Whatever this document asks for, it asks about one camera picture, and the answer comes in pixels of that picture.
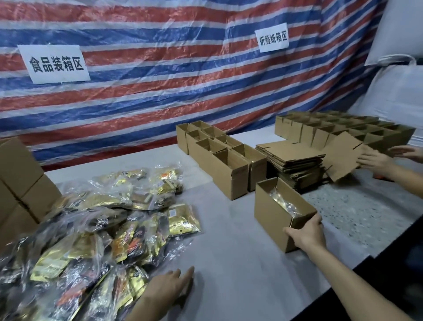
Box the person's right forearm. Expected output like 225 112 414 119
299 244 415 321

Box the white woven sack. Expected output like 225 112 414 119
347 64 423 148
364 0 423 67

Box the small white paper sign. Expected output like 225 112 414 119
254 22 289 53

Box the person's left hand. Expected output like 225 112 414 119
143 266 195 319

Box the white table sheet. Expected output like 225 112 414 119
43 132 371 321

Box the another person's forearm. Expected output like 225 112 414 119
380 162 423 200

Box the large white paper sign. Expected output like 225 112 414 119
17 44 91 84

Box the brown cardboard carton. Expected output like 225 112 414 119
254 177 318 253

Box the cluster of open cardboard boxes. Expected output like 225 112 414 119
275 111 416 157
176 121 268 201

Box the stack of flat cardboard blanks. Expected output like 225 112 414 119
255 140 332 193

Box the flattened cardboard sheet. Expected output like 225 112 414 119
322 131 365 183

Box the person's right hand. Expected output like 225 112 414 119
284 213 328 253

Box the person's left forearm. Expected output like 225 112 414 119
124 298 157 321

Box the closed cardboard box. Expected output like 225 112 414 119
0 137 45 199
20 174 63 223
0 205 40 248
0 181 21 229

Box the gold snack packet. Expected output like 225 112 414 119
269 190 303 218

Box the pile of gold snack packets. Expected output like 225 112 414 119
0 167 202 321

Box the red white blue striped tarp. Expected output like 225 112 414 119
0 0 389 167

